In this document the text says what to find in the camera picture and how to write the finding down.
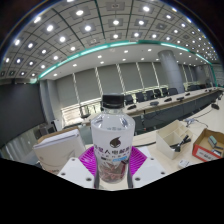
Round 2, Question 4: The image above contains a teal small tool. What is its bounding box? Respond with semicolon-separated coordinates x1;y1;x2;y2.
208;135;218;149

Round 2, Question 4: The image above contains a group of ceiling lights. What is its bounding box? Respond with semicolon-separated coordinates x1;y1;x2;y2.
0;0;218;79

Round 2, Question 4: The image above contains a beige open organizer box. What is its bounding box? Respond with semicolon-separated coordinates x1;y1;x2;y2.
155;119;194;160

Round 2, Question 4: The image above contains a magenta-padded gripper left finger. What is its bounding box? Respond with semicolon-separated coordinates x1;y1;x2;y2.
57;145;100;190

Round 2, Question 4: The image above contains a row of black office chairs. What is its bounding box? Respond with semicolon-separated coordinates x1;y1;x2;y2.
123;86;179;105

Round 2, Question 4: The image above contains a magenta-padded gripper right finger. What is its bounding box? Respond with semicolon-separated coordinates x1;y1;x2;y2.
126;145;168;189

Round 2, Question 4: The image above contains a red-sided open cardboard box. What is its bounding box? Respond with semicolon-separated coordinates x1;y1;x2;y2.
192;128;224;163

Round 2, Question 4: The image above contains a white printed paper box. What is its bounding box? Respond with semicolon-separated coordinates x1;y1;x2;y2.
32;128;87;176

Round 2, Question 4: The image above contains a clear black-capped drink bottle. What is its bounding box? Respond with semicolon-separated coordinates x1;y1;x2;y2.
90;93;136;185

